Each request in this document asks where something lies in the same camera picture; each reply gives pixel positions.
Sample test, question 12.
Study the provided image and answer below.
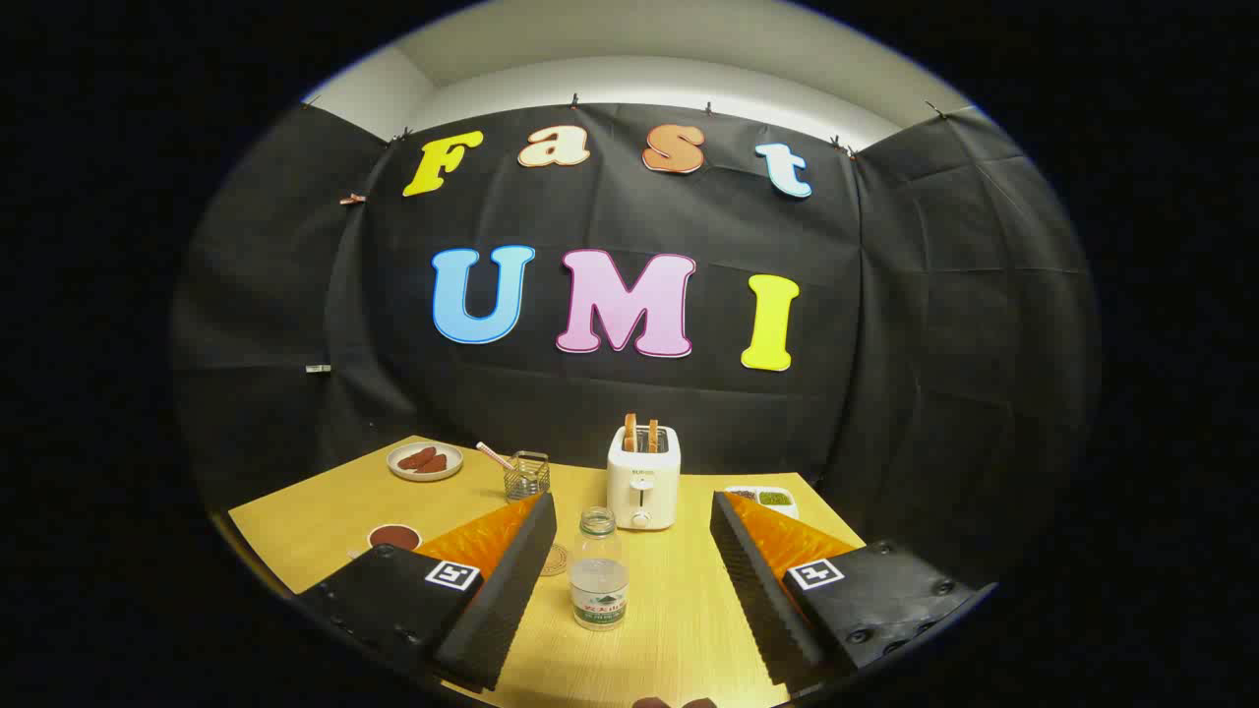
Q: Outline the wire mesh basket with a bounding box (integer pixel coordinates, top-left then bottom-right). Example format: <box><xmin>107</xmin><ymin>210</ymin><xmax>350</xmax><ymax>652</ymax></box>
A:
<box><xmin>504</xmin><ymin>450</ymin><xmax>552</xmax><ymax>502</ymax></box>

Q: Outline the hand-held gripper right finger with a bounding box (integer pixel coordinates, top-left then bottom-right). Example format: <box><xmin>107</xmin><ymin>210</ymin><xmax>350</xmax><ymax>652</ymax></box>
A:
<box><xmin>710</xmin><ymin>491</ymin><xmax>985</xmax><ymax>689</ymax></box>

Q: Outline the wooden table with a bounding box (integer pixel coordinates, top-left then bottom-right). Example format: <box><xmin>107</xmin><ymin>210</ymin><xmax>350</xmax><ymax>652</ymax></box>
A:
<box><xmin>228</xmin><ymin>436</ymin><xmax>867</xmax><ymax>708</ymax></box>

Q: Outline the clear plastic juice bottle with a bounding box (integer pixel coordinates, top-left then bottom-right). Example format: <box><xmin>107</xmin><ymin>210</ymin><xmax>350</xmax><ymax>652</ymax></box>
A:
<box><xmin>570</xmin><ymin>506</ymin><xmax>630</xmax><ymax>632</ymax></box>

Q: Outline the white toaster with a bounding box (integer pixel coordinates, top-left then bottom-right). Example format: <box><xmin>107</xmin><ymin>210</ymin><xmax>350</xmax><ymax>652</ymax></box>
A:
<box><xmin>606</xmin><ymin>425</ymin><xmax>682</xmax><ymax>532</ymax></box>

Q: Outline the black backdrop cloth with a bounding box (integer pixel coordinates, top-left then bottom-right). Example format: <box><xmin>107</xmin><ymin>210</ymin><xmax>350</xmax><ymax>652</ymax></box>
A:
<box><xmin>172</xmin><ymin>98</ymin><xmax>1098</xmax><ymax>591</ymax></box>

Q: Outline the cream cup with wooden handle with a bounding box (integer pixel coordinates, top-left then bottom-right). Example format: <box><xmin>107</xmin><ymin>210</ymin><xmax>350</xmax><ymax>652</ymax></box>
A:
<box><xmin>346</xmin><ymin>523</ymin><xmax>424</xmax><ymax>561</ymax></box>

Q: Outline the white round plate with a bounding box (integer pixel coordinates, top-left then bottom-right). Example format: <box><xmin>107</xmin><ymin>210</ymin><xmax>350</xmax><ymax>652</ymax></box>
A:
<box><xmin>387</xmin><ymin>442</ymin><xmax>464</xmax><ymax>483</ymax></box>

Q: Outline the white divided grain dish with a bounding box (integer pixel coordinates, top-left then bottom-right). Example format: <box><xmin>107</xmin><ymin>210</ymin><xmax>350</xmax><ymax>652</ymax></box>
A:
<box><xmin>725</xmin><ymin>485</ymin><xmax>800</xmax><ymax>520</ymax></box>

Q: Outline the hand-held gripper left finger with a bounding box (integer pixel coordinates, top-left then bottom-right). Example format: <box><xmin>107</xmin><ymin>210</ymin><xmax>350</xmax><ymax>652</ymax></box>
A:
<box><xmin>295</xmin><ymin>492</ymin><xmax>558</xmax><ymax>693</ymax></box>

